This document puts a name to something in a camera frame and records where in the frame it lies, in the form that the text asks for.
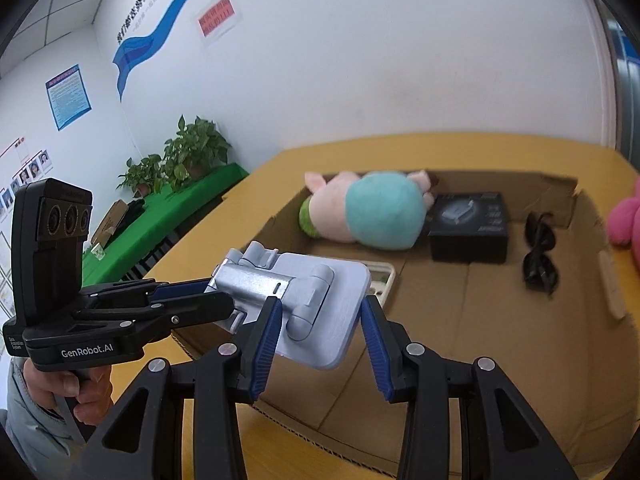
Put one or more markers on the white phone case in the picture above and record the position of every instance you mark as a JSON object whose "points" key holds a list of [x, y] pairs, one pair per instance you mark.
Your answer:
{"points": [[382, 285]]}

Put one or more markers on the pink and teal plush pig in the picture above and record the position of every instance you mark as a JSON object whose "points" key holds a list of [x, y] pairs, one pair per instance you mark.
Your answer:
{"points": [[380, 212]]}

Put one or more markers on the green table cloth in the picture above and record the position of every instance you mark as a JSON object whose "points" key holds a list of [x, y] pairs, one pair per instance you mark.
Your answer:
{"points": [[200, 187]]}

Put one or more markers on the wall photo board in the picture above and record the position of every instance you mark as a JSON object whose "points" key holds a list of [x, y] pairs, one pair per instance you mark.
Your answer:
{"points": [[20, 180]]}

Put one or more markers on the brown cardboard box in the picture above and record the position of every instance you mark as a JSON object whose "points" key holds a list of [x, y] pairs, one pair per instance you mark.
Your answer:
{"points": [[475, 340]]}

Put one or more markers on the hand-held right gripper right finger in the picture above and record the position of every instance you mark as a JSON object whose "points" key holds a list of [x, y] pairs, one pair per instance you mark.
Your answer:
{"points": [[375, 347]]}

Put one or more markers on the small open cardboard box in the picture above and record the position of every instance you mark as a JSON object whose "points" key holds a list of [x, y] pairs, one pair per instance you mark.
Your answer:
{"points": [[107, 222]]}

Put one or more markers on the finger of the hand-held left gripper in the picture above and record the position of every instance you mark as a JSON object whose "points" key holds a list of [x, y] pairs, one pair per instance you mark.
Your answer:
{"points": [[130, 292], [190, 312]]}

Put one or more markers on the black product box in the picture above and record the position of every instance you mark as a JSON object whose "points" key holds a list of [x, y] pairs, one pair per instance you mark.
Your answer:
{"points": [[467, 245]]}

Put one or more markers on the blue wave wall decal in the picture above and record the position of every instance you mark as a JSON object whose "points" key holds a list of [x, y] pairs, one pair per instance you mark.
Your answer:
{"points": [[150, 37]]}

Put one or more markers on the light blue folding phone stand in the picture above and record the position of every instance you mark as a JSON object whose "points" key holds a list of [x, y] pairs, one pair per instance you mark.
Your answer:
{"points": [[325, 310]]}

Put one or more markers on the pink plush toy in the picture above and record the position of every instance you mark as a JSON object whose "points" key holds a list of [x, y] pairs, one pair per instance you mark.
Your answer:
{"points": [[625, 217]]}

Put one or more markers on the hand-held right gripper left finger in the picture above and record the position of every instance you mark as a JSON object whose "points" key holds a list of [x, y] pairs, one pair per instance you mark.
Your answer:
{"points": [[263, 350]]}

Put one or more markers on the person's left forearm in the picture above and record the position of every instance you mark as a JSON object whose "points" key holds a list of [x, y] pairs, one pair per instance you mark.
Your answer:
{"points": [[25, 425]]}

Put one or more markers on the black sunglasses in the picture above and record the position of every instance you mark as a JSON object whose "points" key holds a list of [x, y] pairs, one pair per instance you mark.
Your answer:
{"points": [[540, 270]]}

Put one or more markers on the blue wall notice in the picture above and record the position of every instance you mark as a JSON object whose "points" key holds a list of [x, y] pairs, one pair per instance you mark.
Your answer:
{"points": [[69, 97]]}

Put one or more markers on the small potted green plant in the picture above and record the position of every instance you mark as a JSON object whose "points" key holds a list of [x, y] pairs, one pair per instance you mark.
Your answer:
{"points": [[142, 175]]}

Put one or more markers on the person's left hand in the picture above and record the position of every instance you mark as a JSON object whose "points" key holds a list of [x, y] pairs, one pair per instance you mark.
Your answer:
{"points": [[97, 390]]}

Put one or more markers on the large potted green plant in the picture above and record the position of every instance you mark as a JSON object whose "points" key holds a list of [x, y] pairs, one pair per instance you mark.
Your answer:
{"points": [[195, 147]]}

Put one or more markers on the red wall notice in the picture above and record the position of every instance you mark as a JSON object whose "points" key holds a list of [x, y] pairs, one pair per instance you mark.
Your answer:
{"points": [[219, 17]]}

